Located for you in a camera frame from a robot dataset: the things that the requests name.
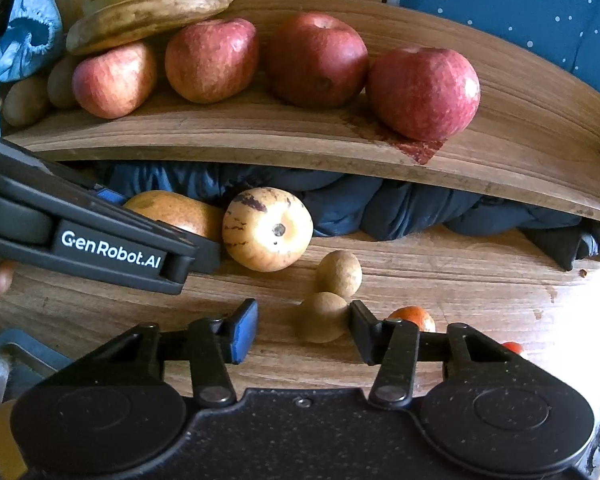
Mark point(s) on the blue elastic cover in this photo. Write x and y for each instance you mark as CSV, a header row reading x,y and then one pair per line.
x,y
30,35

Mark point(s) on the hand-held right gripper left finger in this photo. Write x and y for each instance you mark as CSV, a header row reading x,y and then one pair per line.
x,y
241,332

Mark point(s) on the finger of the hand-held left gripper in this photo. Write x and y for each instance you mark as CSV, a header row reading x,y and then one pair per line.
x,y
209,258
111,196

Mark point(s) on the pale red apple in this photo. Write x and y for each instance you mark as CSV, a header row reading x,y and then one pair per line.
x,y
210,60
112,80

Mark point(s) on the brown-spotted banana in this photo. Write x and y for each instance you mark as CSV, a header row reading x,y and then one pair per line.
x,y
140,17

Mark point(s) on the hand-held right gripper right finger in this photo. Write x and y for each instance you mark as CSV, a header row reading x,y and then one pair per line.
x,y
362,332

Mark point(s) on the small tangerine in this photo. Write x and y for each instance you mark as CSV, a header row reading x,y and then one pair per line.
x,y
412,317

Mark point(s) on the dark blue jacket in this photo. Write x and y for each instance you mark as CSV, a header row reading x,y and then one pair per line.
x,y
405,205

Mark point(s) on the striped pepino melon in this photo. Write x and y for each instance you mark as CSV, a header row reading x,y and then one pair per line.
x,y
267,230

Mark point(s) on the small tan kiwi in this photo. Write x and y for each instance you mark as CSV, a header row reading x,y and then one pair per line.
x,y
339,272
322,317

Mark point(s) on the blue dotted tent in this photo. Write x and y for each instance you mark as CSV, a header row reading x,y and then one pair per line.
x,y
520,10

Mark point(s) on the curved wooden shelf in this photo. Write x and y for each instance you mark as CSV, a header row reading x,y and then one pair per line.
x,y
505,135

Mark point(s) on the mango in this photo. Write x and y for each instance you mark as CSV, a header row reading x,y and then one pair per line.
x,y
175,212

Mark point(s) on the cherry tomato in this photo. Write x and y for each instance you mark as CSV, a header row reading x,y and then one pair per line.
x,y
512,347

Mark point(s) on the dark red apple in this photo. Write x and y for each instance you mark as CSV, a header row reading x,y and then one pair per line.
x,y
315,60
422,92

